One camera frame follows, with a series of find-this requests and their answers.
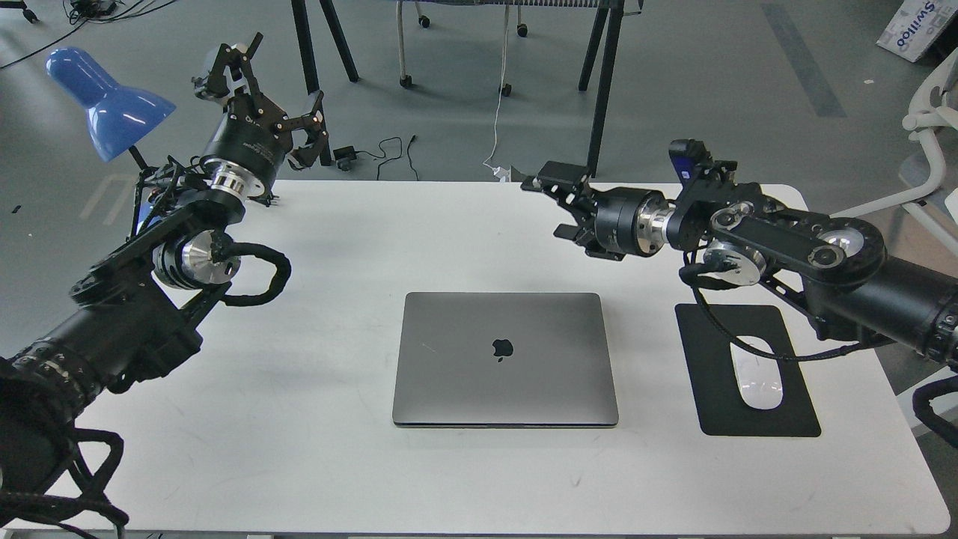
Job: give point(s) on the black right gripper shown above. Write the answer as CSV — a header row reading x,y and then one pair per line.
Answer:
x,y
628,221

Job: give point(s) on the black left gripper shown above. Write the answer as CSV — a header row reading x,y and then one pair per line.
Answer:
x,y
239,139

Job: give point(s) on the grey laptop computer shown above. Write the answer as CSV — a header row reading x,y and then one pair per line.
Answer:
x,y
535,359

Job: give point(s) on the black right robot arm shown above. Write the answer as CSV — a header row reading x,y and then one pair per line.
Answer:
x,y
834,270

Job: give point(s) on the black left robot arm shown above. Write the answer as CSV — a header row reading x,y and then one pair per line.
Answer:
x,y
140,307

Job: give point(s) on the black table legs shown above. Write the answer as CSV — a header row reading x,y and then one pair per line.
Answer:
x,y
608,17

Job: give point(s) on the blue desk lamp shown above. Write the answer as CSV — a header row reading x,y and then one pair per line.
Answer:
x,y
118,116

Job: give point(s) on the white computer mouse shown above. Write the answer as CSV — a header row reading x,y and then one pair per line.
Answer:
x,y
758,379

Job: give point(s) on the black mouse pad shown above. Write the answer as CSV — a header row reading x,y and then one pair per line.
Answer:
x,y
720,410

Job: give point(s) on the white office chair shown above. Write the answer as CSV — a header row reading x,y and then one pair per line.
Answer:
x,y
931,109

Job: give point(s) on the white cardboard box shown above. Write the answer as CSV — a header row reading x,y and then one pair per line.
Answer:
x,y
915,26

